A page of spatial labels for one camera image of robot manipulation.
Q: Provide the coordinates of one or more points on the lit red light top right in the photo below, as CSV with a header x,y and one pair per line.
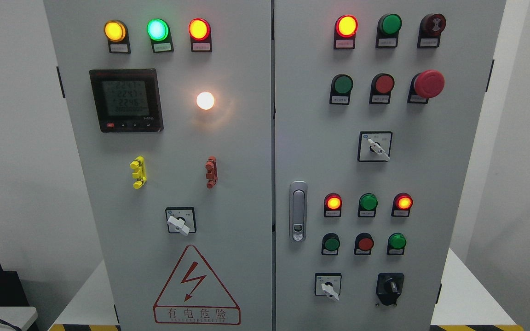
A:
x,y
345,30

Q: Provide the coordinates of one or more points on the white rotary switch door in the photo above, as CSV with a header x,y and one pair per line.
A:
x,y
181,220

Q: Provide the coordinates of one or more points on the green push button upper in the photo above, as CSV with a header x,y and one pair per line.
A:
x,y
340,90

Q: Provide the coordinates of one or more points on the white box with black cable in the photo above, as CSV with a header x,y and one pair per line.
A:
x,y
23,317

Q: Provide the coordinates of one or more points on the clear white indicator lamp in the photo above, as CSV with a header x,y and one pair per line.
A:
x,y
205,100

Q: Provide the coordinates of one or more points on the red push button upper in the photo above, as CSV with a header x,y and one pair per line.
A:
x,y
381,88

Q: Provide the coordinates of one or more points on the green light top right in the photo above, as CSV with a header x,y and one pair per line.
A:
x,y
388,28

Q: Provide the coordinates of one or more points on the green push button lower left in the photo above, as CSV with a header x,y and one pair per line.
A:
x,y
330,244

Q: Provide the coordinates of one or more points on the white rotary switch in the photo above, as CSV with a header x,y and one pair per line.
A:
x,y
374,146
328,284

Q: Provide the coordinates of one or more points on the dark red buzzer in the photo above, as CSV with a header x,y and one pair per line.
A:
x,y
430,28

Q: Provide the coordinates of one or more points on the lit red light middle right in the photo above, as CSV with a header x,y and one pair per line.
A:
x,y
402,204

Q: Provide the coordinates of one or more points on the red terminal clip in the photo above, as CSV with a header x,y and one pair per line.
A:
x,y
211,174

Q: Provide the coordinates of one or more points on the grey electrical cabinet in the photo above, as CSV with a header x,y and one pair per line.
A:
x,y
270,71

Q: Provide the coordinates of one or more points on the lit red indicator light left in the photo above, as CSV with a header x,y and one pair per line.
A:
x,y
200,35

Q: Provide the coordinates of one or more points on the white rotary switch upper right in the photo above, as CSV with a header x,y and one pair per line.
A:
x,y
374,146

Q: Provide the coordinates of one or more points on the red high voltage warning sticker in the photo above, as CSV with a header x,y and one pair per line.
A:
x,y
194,294

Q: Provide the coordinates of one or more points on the lit green indicator light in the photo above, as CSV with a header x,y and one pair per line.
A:
x,y
160,36

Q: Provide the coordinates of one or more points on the green push button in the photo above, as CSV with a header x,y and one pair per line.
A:
x,y
330,244
340,90
396,244

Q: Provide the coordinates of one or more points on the yellow terminal clip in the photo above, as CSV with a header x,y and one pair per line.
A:
x,y
138,172

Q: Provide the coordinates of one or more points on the red push button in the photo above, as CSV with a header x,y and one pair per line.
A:
x,y
381,88
364,244

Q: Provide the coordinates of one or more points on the green light middle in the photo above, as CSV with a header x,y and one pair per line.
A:
x,y
367,205

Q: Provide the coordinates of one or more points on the silver door handle lock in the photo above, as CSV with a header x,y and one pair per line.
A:
x,y
297,210

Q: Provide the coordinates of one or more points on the white rotary switch lower right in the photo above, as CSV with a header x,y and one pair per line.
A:
x,y
328,284

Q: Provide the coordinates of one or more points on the red push button lower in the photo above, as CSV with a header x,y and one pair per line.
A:
x,y
364,244

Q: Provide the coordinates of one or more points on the black rotary switch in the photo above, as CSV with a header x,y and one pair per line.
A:
x,y
389,287

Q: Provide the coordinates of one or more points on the black digital power meter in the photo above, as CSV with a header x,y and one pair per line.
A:
x,y
127,100

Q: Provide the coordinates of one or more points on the red emergency stop button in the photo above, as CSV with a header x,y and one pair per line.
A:
x,y
425,85

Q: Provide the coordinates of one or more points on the yellow indicator light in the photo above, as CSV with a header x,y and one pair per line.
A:
x,y
117,36

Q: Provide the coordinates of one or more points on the lit red light middle left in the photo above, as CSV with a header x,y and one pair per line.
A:
x,y
332,205

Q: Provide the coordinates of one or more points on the green push button lower right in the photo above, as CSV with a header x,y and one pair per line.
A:
x,y
396,244

